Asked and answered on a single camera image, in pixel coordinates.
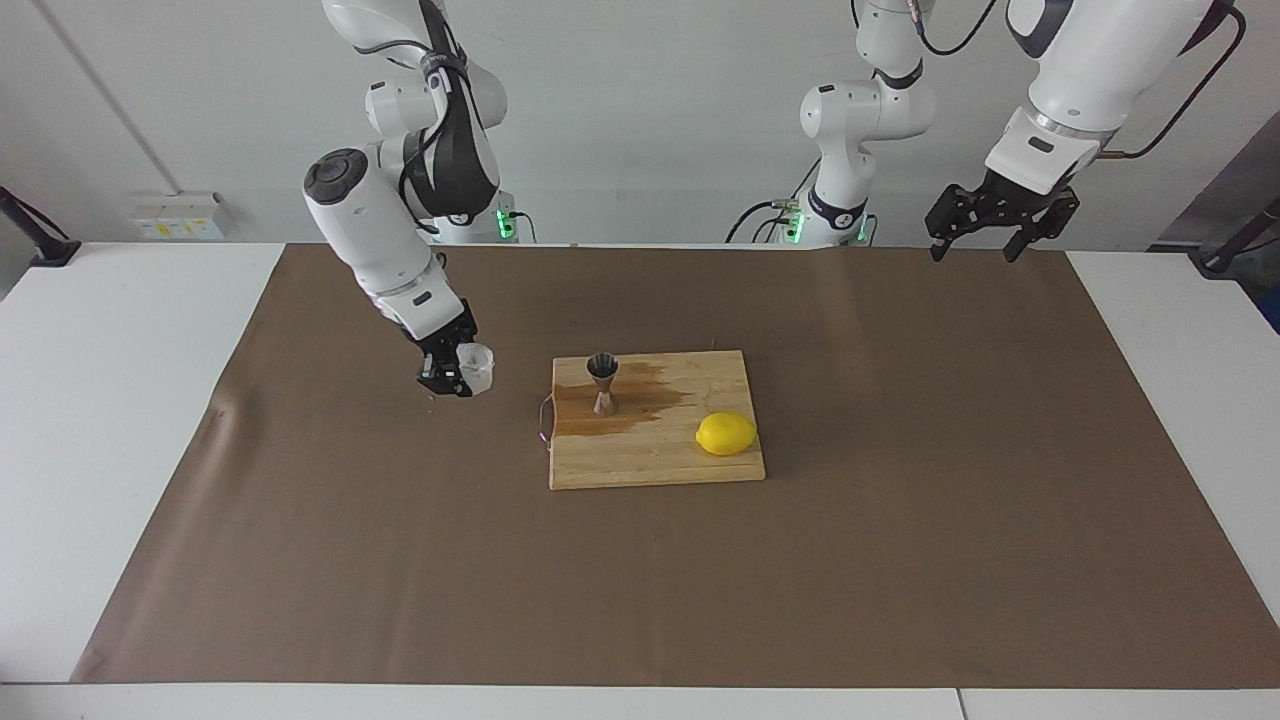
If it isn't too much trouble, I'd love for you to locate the black clamp mount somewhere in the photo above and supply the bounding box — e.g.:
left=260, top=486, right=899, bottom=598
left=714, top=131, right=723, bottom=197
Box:
left=1190, top=195, right=1280, bottom=278
left=0, top=186, right=83, bottom=267

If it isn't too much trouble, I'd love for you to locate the white wall socket strip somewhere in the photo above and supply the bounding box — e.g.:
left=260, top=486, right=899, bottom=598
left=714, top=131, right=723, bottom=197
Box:
left=130, top=193, right=229, bottom=241

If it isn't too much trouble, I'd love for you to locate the steel double jigger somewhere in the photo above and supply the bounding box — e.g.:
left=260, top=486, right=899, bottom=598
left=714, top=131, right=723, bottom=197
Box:
left=586, top=352, right=620, bottom=417

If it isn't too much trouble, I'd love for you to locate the yellow lemon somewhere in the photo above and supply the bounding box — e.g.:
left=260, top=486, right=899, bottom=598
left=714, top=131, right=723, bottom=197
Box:
left=696, top=411, right=758, bottom=457

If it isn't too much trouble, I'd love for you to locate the brown paper table mat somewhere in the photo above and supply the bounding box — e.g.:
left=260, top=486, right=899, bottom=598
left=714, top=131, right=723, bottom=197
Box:
left=70, top=243, right=1280, bottom=691

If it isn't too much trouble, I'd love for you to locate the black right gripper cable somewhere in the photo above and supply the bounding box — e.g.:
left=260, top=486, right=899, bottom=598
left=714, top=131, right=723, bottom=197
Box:
left=398, top=0, right=501, bottom=237

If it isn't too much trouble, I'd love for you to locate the clear plastic cup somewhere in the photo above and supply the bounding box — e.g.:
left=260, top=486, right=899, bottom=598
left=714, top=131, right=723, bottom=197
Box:
left=455, top=343, right=497, bottom=398

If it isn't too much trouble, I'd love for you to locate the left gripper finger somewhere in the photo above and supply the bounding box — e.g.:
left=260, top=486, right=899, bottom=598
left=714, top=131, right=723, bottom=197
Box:
left=925, top=185, right=986, bottom=263
left=1003, top=195, right=1082, bottom=264

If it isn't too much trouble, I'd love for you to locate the dark grey panel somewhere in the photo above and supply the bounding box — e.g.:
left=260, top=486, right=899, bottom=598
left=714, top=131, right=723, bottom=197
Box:
left=1148, top=108, right=1280, bottom=251

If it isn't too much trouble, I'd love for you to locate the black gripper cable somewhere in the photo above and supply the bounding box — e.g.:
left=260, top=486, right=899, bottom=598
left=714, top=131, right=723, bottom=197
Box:
left=398, top=0, right=501, bottom=237
left=1100, top=0, right=1248, bottom=161

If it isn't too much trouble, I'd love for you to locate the wooden cutting board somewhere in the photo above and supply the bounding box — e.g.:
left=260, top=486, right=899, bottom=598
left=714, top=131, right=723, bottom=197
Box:
left=537, top=349, right=767, bottom=491

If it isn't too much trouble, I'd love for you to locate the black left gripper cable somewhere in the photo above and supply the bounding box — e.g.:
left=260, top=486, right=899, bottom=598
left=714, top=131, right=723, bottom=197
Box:
left=1100, top=0, right=1248, bottom=161

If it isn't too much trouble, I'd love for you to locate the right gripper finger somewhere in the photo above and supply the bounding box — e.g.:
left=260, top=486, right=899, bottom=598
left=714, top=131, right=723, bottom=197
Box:
left=416, top=358, right=473, bottom=399

